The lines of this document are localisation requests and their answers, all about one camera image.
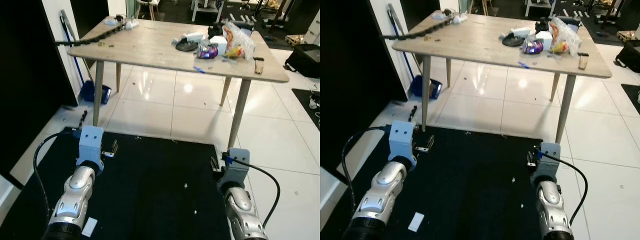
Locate blue dustpan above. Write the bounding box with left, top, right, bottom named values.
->
left=79, top=79, right=112, bottom=105
left=409, top=75, right=443, bottom=100

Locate white paper scrap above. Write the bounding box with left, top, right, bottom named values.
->
left=407, top=212, right=425, bottom=233
left=81, top=217, right=99, bottom=238

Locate black cabinet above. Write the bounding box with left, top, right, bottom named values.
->
left=320, top=0, right=409, bottom=172
left=0, top=0, right=79, bottom=177

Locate small black floor mat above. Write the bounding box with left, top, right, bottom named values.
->
left=291, top=88, right=321, bottom=132
left=621, top=83, right=640, bottom=109

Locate light wooden table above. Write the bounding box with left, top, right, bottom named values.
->
left=67, top=16, right=291, bottom=150
left=391, top=11, right=614, bottom=145

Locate black round plate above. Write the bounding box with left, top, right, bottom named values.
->
left=174, top=40, right=200, bottom=53
left=501, top=35, right=525, bottom=48

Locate small white box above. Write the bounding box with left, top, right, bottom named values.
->
left=534, top=31, right=554, bottom=51
left=208, top=35, right=229, bottom=50

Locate clear plastic snack bag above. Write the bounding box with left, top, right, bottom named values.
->
left=222, top=20, right=256, bottom=61
left=547, top=16, right=581, bottom=56

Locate black bag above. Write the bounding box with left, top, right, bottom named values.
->
left=284, top=43, right=321, bottom=79
left=614, top=39, right=640, bottom=74

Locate white stool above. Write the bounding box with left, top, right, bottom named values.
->
left=192, top=0, right=224, bottom=24
left=524, top=0, right=557, bottom=19

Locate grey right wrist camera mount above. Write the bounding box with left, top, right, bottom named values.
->
left=530, top=142, right=562, bottom=184
left=218, top=148, right=251, bottom=190

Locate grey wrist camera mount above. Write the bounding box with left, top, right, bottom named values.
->
left=76, top=125, right=105, bottom=174
left=388, top=120, right=417, bottom=169
left=530, top=142, right=562, bottom=184
left=218, top=148, right=251, bottom=190

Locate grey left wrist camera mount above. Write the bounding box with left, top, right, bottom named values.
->
left=388, top=120, right=417, bottom=169
left=76, top=125, right=105, bottom=174

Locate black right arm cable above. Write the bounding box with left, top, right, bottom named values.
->
left=226, top=156, right=281, bottom=229
left=536, top=149, right=589, bottom=227

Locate black cable chain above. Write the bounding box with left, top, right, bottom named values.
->
left=380, top=17, right=452, bottom=40
left=55, top=22, right=126, bottom=47

